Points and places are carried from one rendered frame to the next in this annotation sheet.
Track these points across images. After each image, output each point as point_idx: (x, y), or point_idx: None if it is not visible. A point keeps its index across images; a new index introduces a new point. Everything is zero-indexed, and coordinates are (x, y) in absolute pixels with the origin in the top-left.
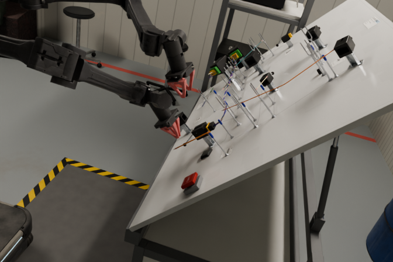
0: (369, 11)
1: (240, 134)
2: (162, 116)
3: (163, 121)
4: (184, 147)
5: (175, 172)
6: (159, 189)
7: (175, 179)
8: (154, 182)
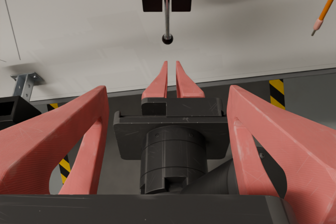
0: None
1: None
2: (204, 152)
3: (211, 137)
4: (106, 58)
5: (237, 30)
6: (293, 44)
7: (288, 11)
8: (234, 77)
